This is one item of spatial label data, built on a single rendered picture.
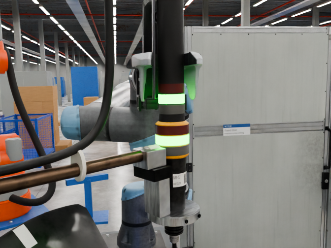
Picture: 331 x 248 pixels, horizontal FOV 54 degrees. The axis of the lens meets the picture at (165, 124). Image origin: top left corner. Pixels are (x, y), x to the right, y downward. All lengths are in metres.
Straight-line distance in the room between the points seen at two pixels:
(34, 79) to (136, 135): 10.43
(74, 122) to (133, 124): 0.12
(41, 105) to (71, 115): 7.73
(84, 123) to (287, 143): 2.04
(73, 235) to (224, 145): 1.94
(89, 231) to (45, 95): 7.92
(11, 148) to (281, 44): 3.18
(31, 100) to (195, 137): 6.57
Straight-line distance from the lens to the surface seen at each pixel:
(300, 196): 2.73
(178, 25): 0.41
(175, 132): 0.40
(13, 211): 4.42
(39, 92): 8.43
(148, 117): 0.65
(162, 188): 0.41
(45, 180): 0.33
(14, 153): 4.28
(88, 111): 0.69
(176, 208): 0.43
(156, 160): 0.39
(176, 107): 0.40
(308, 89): 2.60
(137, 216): 1.24
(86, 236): 0.52
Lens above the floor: 1.63
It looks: 7 degrees down
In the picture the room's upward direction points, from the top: 1 degrees counter-clockwise
